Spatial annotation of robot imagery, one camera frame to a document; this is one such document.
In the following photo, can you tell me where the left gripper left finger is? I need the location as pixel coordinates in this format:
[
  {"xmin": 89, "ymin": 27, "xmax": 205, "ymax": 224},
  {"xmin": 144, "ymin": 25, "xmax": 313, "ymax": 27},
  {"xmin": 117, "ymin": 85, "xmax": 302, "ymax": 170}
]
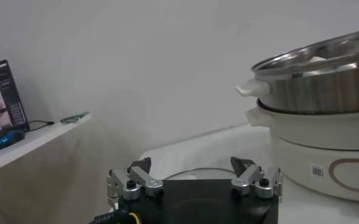
[{"xmin": 106, "ymin": 156, "xmax": 165, "ymax": 211}]

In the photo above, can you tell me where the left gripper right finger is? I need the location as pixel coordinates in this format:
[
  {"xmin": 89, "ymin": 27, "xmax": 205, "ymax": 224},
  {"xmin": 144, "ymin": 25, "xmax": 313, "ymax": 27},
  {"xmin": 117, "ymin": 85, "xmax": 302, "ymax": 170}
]
[{"xmin": 230, "ymin": 156, "xmax": 283, "ymax": 200}]

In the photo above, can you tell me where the glass pot lid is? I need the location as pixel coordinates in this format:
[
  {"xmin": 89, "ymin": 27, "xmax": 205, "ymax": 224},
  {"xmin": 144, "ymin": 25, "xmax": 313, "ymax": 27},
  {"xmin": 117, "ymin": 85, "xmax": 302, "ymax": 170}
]
[{"xmin": 163, "ymin": 167, "xmax": 238, "ymax": 181}]

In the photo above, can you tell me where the stainless steel steamer basket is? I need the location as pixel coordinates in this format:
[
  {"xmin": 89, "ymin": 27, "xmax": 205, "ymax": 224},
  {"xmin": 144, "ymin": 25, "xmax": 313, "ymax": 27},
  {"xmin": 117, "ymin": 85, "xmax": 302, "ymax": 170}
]
[{"xmin": 235, "ymin": 27, "xmax": 359, "ymax": 116}]

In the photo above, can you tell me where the cream electric cooker base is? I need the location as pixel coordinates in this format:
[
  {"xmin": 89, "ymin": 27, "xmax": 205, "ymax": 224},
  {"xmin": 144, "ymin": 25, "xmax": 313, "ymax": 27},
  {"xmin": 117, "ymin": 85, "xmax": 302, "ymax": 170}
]
[{"xmin": 245, "ymin": 106, "xmax": 359, "ymax": 211}]

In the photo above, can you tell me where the green grey card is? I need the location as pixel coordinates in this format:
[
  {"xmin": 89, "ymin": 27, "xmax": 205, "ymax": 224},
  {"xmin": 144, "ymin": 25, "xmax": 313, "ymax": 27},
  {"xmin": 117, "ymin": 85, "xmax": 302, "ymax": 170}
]
[{"xmin": 60, "ymin": 111, "xmax": 90, "ymax": 124}]

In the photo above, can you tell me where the white side table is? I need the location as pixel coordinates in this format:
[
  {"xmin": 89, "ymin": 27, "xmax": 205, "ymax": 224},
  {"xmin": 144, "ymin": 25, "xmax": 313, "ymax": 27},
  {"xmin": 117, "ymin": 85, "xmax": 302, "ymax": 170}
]
[{"xmin": 0, "ymin": 113, "xmax": 92, "ymax": 175}]

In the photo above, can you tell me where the blue computer mouse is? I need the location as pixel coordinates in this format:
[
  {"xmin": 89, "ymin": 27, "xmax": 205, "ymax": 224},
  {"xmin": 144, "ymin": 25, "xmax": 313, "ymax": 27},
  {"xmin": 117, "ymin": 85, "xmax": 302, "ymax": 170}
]
[{"xmin": 0, "ymin": 130, "xmax": 26, "ymax": 152}]

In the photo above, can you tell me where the black laptop cable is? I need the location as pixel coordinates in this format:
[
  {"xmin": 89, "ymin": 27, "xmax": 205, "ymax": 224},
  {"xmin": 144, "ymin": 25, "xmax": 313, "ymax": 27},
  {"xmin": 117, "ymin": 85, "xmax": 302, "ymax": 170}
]
[{"xmin": 28, "ymin": 120, "xmax": 55, "ymax": 132}]

